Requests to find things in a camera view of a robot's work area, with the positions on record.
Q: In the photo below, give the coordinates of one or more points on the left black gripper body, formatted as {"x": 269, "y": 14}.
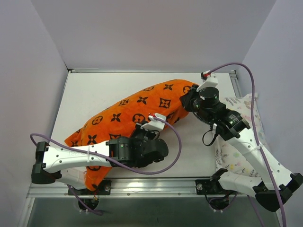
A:
{"x": 141, "y": 135}

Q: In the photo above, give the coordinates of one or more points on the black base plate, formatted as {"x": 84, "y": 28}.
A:
{"x": 104, "y": 188}
{"x": 208, "y": 187}

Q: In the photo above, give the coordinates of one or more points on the orange black patterned pillowcase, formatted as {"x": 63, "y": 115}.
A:
{"x": 121, "y": 118}

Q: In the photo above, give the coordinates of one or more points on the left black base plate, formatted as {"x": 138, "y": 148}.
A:
{"x": 104, "y": 188}

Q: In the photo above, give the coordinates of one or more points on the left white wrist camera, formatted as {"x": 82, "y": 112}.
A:
{"x": 156, "y": 122}

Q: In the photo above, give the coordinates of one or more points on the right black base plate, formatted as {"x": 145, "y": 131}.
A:
{"x": 208, "y": 187}

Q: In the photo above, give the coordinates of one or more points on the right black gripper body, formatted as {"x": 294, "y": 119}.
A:
{"x": 187, "y": 100}

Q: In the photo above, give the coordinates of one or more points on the aluminium rail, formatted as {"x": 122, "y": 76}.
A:
{"x": 125, "y": 188}
{"x": 235, "y": 83}

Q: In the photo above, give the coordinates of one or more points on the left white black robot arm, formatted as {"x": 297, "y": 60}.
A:
{"x": 60, "y": 163}

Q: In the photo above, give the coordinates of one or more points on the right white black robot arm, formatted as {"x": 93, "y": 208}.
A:
{"x": 275, "y": 184}

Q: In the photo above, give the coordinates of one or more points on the front aluminium rail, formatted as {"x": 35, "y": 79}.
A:
{"x": 125, "y": 188}

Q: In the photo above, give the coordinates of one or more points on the white animal print pillow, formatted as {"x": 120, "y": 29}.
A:
{"x": 228, "y": 157}

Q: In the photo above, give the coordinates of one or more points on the right side aluminium rail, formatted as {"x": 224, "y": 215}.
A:
{"x": 235, "y": 83}

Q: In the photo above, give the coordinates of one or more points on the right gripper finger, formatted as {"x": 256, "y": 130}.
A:
{"x": 186, "y": 101}
{"x": 194, "y": 88}

